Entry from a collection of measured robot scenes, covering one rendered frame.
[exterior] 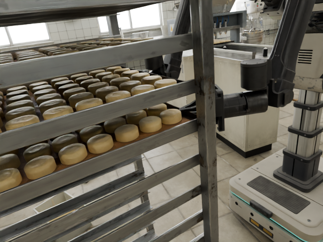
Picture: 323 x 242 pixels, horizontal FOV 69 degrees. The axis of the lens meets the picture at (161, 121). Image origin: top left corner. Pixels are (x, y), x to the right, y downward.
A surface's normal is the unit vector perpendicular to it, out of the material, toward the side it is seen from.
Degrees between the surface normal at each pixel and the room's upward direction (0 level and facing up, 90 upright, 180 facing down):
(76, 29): 90
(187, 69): 90
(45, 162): 2
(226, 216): 0
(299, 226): 31
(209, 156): 90
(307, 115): 90
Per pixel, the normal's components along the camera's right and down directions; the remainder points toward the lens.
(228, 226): -0.11, -0.91
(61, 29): 0.36, 0.33
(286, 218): -0.53, -0.63
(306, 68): -0.84, 0.30
